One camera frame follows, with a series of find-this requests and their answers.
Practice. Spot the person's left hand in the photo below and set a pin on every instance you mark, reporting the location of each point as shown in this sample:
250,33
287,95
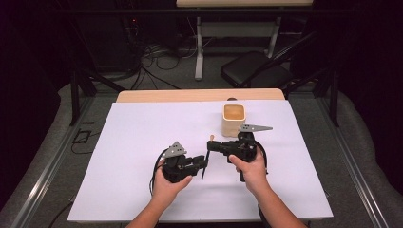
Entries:
168,190

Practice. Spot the dark blue pencil with eraser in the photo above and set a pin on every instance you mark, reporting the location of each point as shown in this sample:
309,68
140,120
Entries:
205,164

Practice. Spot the aluminium floor rail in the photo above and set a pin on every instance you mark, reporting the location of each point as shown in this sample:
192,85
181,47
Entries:
47,171
355,171

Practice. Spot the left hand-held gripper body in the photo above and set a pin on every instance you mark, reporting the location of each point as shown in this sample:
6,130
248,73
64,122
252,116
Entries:
177,164

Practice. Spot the light wooden table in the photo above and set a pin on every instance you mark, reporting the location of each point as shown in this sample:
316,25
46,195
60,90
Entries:
177,95

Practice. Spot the black folding chair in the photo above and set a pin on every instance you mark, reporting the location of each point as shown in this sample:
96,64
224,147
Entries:
253,71

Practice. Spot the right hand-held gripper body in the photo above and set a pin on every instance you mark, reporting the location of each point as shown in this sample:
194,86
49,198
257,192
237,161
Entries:
242,147

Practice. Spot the white paper sheet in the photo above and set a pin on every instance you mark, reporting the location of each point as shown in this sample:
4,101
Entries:
133,133

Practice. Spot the small wooden cup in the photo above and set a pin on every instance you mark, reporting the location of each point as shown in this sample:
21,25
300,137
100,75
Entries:
233,126

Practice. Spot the black metal stand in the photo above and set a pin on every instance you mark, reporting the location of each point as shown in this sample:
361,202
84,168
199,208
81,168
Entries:
333,101
76,95

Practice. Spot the table with white legs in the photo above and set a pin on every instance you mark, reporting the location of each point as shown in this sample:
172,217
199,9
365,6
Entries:
234,30

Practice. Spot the person's right hand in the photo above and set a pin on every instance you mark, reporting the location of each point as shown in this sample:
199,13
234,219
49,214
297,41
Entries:
252,174

